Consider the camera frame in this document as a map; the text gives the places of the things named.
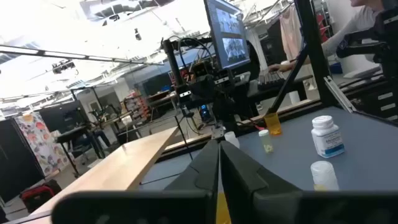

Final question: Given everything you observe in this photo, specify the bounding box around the black keyboard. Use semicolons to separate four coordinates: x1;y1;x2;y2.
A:
257;70;289;91

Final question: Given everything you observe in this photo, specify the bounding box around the black drawer cabinet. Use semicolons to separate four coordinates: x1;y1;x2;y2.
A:
341;74;398;122

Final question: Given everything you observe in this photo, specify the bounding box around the pink hanging cloth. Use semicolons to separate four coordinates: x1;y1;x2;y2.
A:
279;4;303;62

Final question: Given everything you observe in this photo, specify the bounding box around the wooden shelf with black frame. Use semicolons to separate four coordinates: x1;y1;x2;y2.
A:
18;114;194;224

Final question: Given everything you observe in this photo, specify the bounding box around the black television on stand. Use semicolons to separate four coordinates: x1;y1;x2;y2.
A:
39;99;91;134

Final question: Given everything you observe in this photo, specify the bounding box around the pale yellow vial white cap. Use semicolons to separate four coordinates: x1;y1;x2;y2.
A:
258;129;275;154

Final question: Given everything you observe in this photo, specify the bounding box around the silver mounting bracket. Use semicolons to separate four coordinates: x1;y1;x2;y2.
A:
211;124;225;141

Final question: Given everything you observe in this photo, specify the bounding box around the silver aluminium rail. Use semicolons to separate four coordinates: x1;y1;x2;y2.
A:
323;75;358;114

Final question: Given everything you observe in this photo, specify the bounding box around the red and black tool bag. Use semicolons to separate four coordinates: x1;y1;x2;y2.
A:
19;179;63;214

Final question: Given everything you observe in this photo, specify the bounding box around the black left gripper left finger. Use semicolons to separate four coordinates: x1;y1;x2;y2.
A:
164;139;220;224

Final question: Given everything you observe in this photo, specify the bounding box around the white Trader Joe's melatonin bottle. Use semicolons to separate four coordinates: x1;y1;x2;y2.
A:
310;115;346;159

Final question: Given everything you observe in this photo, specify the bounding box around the person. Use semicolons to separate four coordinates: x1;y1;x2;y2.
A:
267;0;392;73

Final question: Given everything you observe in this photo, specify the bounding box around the floral patterned cloth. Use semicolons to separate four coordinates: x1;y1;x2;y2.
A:
14;111;75;177

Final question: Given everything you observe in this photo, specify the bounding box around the blue-grey table mat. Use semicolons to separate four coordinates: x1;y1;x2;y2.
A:
139;105;398;192

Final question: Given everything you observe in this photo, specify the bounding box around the plain white plastic pill bottle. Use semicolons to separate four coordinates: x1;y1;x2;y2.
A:
310;161;340;192
224;131;241;149

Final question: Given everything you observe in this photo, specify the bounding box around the black partition panel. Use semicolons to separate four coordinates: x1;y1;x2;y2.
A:
0;118;46;203

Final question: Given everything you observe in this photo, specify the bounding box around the computer monitor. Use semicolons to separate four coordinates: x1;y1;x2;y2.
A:
203;0;252;71

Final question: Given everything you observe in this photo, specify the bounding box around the black aluminium table frame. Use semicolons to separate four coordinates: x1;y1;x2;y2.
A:
157;0;398;162

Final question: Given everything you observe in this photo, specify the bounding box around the orange capless pill vial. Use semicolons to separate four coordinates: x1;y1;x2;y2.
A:
264;112;283;136

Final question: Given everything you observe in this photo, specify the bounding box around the black crossbar with light strips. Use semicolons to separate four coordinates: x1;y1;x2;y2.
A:
0;44;165;67

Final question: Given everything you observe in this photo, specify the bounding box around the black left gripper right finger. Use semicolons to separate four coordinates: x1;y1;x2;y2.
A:
220;140;302;224

